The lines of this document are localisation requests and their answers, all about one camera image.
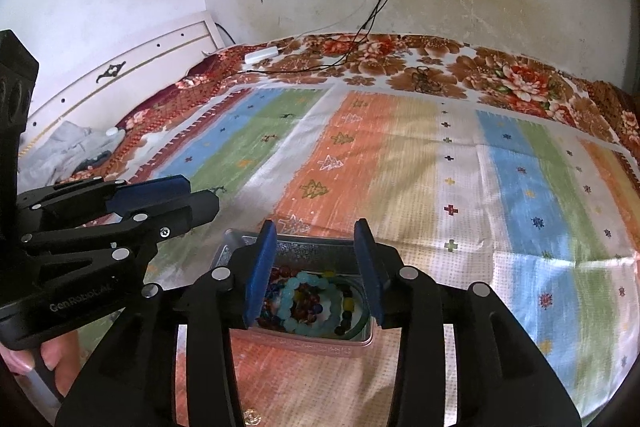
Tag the striped colourful mat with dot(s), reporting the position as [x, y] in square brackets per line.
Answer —
[425, 187]

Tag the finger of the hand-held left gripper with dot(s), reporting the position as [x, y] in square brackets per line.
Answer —
[150, 192]
[190, 212]

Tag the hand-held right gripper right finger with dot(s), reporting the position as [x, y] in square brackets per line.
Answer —
[370, 277]

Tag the white charger block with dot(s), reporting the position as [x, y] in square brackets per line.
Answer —
[260, 54]

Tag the white bed headboard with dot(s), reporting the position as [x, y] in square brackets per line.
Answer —
[125, 57]

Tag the green jade bangle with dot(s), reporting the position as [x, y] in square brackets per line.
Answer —
[361, 324]

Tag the dark key bunch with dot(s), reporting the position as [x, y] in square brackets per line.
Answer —
[425, 77]

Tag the grey crumpled cloth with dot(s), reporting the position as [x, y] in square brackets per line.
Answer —
[60, 147]

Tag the person's left hand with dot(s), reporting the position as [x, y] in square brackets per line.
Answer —
[62, 357]

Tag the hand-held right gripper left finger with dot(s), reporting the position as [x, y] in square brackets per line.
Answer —
[260, 277]

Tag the silver embossed tin box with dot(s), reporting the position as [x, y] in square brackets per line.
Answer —
[300, 343]

